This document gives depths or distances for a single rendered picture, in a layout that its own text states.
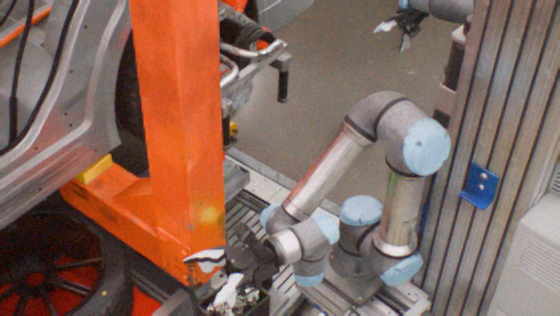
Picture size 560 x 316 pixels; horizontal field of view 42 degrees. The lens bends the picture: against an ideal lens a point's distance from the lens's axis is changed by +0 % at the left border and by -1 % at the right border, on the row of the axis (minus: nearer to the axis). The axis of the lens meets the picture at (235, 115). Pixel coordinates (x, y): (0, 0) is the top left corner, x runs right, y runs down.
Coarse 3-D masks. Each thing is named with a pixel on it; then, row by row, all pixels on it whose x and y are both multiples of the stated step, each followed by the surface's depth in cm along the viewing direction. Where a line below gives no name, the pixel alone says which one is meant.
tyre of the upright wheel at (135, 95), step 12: (132, 36) 257; (132, 48) 256; (120, 60) 259; (132, 60) 255; (120, 72) 259; (132, 72) 256; (120, 84) 260; (132, 84) 257; (120, 96) 263; (132, 96) 259; (120, 108) 266; (132, 108) 262; (120, 120) 274; (132, 120) 266; (132, 132) 276; (144, 132) 271
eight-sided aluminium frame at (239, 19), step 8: (224, 8) 265; (232, 8) 268; (224, 16) 266; (232, 16) 270; (240, 16) 275; (240, 24) 277; (256, 40) 291; (248, 48) 290; (256, 48) 293; (240, 64) 299; (248, 64) 295; (232, 112) 298
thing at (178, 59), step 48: (144, 0) 178; (192, 0) 177; (144, 48) 189; (192, 48) 185; (144, 96) 201; (192, 96) 194; (192, 144) 204; (192, 192) 214; (192, 240) 226; (192, 288) 243
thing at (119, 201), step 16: (112, 176) 263; (128, 176) 262; (64, 192) 272; (80, 192) 262; (96, 192) 257; (112, 192) 256; (128, 192) 250; (144, 192) 241; (80, 208) 270; (96, 208) 260; (112, 208) 252; (128, 208) 249; (144, 208) 241; (112, 224) 258; (128, 224) 250; (144, 224) 245; (128, 240) 257; (144, 240) 248; (160, 256) 246
